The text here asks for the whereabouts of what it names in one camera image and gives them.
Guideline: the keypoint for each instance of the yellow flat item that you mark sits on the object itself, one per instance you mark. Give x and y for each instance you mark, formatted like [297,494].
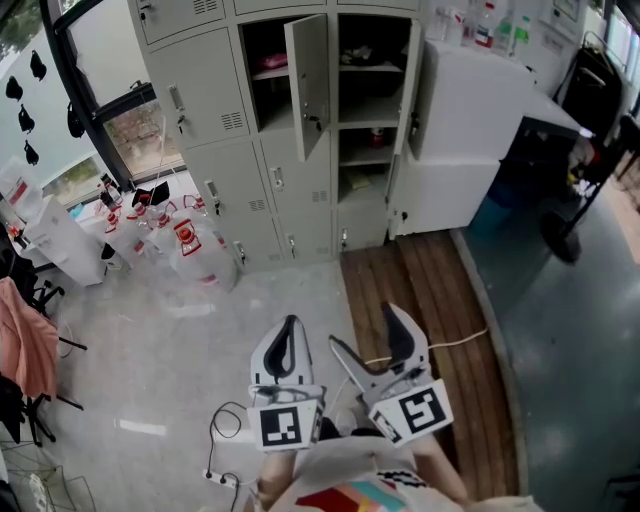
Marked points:
[358,181]

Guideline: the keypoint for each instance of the red and white item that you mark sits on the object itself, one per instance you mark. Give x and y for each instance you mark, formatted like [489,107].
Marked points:
[376,136]

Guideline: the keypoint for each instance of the pink cloth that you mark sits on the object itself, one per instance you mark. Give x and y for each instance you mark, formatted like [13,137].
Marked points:
[25,340]

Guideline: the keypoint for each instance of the person's beige printed shirt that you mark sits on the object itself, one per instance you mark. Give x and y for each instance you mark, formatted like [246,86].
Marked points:
[350,475]

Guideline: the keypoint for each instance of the white power strip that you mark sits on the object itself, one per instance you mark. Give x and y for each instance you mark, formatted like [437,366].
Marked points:
[220,478]

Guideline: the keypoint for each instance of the group of clear water jugs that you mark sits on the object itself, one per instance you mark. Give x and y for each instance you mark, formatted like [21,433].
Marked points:
[190,245]

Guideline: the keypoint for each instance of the person's right forearm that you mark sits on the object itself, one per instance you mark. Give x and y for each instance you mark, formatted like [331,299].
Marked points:
[442,467]

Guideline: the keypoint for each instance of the black window frame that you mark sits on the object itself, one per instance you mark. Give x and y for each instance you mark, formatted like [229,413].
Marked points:
[85,100]

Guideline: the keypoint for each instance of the grey metal locker cabinet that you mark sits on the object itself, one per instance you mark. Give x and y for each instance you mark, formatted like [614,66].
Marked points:
[210,100]

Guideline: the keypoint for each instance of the pink item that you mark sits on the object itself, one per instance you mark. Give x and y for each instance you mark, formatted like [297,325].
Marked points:
[273,61]

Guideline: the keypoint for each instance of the wooden platform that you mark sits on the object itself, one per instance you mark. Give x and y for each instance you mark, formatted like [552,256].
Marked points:
[450,300]

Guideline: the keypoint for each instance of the black chair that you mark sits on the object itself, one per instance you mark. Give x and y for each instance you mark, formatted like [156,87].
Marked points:
[37,415]

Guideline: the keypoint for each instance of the clear bottle red label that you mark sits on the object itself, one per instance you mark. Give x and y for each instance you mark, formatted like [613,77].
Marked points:
[485,26]

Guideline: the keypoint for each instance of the white cabinet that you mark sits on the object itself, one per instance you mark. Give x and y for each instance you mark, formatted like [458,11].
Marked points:
[470,110]

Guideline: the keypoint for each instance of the white water dispenser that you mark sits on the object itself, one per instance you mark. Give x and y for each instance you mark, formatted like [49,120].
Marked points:
[65,240]

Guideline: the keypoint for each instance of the dark bundle of items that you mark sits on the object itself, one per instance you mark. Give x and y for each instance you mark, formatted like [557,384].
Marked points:
[367,53]

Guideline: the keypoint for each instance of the clear bottle green label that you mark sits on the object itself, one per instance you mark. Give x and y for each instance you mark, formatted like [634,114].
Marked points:
[505,32]

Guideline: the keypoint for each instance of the clear bottle green cap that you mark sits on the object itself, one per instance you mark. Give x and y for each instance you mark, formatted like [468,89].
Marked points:
[522,31]

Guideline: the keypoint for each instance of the black hanging pouch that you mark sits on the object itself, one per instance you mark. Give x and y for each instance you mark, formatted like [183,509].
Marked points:
[14,89]
[26,120]
[38,65]
[31,153]
[75,121]

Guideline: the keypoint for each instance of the clear plastic bottle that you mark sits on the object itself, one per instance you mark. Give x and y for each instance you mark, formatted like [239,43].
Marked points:
[441,22]

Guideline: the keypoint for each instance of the grey desk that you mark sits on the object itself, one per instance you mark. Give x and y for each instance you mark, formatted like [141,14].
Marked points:
[547,112]

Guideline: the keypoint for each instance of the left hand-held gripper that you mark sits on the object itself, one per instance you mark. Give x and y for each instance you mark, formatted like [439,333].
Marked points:
[285,425]

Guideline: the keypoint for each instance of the grey locker door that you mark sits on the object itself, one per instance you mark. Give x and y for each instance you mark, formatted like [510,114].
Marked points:
[409,85]
[398,200]
[307,85]

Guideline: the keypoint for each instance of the person's left forearm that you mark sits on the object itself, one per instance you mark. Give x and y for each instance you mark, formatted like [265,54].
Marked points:
[277,475]

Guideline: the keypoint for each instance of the clear red label container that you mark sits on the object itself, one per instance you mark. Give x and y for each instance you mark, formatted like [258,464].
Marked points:
[20,192]

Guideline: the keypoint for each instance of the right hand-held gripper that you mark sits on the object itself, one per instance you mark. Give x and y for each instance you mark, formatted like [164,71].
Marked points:
[420,407]

